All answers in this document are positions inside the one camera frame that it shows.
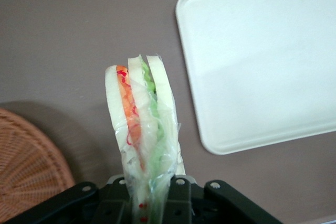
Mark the plastic triangle sandwich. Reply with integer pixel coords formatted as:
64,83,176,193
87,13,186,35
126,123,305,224
104,52,187,224

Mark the cream plastic serving tray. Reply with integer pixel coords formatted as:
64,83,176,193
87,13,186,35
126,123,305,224
175,0,336,156

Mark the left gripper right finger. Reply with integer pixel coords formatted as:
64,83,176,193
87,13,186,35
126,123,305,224
163,175,199,224

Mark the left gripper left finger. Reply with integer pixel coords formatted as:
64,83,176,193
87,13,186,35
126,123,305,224
91,174,133,224

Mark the round brown wicker basket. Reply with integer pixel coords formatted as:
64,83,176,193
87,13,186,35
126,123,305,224
0,108,77,222

